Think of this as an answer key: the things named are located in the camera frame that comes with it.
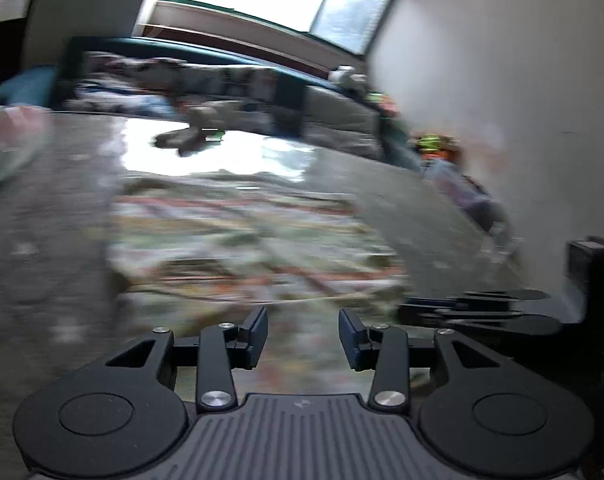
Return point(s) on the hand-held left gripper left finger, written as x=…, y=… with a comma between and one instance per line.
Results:
x=256, y=332

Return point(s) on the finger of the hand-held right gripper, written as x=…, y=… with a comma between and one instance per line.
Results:
x=482, y=317

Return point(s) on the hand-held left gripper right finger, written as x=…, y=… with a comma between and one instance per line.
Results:
x=349, y=335

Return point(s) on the colourful patterned garment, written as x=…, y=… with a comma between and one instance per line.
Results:
x=252, y=240

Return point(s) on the green and orange toy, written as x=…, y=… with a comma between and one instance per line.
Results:
x=434, y=146

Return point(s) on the white plush toy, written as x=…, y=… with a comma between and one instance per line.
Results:
x=196, y=127

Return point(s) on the grey cushion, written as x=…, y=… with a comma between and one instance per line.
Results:
x=339, y=117

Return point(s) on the butterfly print pillow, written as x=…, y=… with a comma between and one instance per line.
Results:
x=126, y=77
x=231, y=82

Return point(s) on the panda plush toy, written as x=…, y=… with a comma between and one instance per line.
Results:
x=347, y=79

